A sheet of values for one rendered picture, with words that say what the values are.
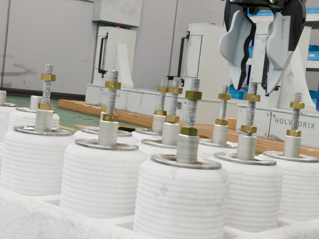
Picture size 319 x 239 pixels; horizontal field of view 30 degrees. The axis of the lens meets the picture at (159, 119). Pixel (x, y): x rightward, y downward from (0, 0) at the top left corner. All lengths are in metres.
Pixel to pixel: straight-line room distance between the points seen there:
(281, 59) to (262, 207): 0.17
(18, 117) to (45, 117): 0.37
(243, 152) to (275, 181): 0.05
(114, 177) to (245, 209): 0.15
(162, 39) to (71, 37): 1.39
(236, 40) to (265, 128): 2.89
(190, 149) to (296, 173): 0.21
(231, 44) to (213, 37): 3.60
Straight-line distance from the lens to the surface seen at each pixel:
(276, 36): 0.69
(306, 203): 0.80
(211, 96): 4.33
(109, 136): 0.69
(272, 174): 0.69
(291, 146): 0.82
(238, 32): 0.73
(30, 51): 7.48
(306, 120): 3.39
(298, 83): 3.72
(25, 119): 1.14
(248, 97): 0.71
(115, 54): 5.47
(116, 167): 0.66
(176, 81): 0.78
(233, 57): 0.73
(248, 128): 0.71
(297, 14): 0.71
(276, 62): 0.69
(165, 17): 8.42
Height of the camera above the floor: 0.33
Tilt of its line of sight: 3 degrees down
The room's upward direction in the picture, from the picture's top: 6 degrees clockwise
